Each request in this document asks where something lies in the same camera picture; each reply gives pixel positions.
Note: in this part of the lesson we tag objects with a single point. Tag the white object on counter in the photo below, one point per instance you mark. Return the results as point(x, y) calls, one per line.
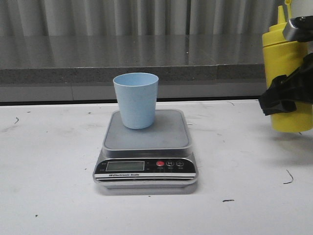
point(301, 8)

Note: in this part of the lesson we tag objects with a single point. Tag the grey stone counter ledge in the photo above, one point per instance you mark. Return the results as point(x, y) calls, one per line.
point(82, 68)

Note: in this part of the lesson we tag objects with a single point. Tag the light blue plastic cup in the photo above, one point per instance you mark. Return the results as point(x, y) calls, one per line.
point(136, 95)

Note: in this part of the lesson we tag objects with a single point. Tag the yellow squeeze bottle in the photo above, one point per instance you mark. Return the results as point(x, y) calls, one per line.
point(282, 58)

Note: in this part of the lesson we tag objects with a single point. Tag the silver electronic kitchen scale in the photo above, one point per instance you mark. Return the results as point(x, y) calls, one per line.
point(158, 159)

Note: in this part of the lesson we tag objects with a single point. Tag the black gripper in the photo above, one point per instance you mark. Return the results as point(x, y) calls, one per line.
point(285, 91)

